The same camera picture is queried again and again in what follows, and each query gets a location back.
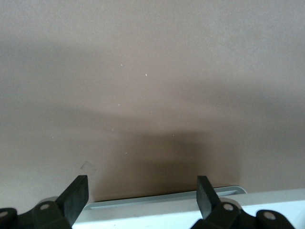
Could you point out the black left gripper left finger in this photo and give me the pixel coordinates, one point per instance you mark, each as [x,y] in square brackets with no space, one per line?
[74,198]

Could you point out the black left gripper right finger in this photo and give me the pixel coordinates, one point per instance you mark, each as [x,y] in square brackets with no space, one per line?
[205,198]

